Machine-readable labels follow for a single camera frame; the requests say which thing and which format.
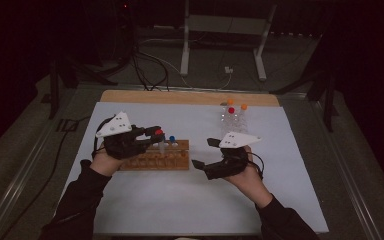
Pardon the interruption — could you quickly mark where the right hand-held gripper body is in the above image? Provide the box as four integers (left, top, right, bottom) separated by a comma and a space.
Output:
201, 131, 263, 181

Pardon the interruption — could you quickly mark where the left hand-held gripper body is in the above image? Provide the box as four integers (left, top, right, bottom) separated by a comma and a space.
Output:
94, 110, 151, 161

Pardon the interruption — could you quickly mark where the clear acrylic tube rack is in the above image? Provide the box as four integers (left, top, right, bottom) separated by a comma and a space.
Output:
219, 103, 250, 138

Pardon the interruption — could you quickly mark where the wooden test tube rack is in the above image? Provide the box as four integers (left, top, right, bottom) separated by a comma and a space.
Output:
118, 139, 190, 172

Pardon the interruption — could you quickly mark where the person's left hand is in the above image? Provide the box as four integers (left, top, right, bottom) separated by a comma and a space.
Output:
89, 146, 128, 177

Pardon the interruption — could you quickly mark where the person's right hand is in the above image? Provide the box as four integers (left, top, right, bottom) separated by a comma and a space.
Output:
224, 145, 275, 210

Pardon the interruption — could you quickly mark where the black stand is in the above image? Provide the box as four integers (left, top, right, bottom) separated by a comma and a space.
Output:
269, 63, 339, 133
48, 56, 119, 120

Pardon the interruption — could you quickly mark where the grey metal stand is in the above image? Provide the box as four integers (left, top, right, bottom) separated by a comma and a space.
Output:
179, 0, 278, 82

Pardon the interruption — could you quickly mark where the left hand-held gripper cable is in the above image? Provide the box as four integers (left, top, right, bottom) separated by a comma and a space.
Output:
91, 117, 113, 160

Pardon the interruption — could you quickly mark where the hand-held gripper cable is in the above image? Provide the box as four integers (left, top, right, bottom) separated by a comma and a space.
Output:
248, 151, 265, 179
91, 117, 113, 160

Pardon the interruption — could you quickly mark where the right hand-held gripper cable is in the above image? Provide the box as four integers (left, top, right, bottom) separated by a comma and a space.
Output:
248, 151, 265, 179

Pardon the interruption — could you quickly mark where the tangle of black cables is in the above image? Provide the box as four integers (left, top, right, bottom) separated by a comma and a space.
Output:
126, 39, 171, 93

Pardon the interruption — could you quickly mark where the white floor cable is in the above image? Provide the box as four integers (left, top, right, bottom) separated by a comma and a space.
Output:
136, 38, 233, 92

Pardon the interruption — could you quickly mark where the black floor cable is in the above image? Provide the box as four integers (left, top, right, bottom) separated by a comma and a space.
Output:
0, 114, 93, 240

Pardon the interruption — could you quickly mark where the grey metal floor rail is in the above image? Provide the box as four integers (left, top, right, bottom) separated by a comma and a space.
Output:
308, 94, 384, 240
0, 83, 81, 240

